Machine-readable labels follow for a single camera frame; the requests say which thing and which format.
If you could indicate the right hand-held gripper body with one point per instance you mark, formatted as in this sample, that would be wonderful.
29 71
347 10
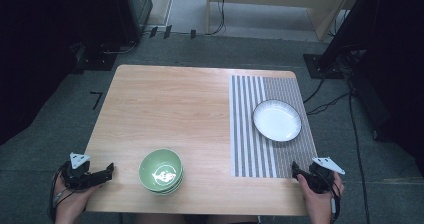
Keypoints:
321 179

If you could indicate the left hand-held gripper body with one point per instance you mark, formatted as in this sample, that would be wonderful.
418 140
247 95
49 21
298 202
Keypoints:
80 177

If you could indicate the green bowl with white pattern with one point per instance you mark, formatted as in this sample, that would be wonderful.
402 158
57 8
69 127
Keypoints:
160 168

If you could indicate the white plate with dark rim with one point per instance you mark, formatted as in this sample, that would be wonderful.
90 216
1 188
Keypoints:
276 120

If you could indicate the plain green bowl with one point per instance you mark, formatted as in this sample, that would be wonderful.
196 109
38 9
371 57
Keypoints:
166 190

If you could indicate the person's right hand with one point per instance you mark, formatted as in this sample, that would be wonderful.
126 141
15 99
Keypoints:
316 204

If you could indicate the person's left hand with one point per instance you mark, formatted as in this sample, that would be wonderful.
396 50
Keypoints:
71 202

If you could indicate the grey striped placemat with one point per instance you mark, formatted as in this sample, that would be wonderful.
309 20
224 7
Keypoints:
253 157

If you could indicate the black stand with square base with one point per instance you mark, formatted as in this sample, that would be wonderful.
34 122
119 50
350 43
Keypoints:
321 65

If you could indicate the black stand with flat base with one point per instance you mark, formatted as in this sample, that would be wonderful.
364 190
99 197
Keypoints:
100 59

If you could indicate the black curtain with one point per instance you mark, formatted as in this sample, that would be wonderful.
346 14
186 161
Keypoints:
396 67
36 50

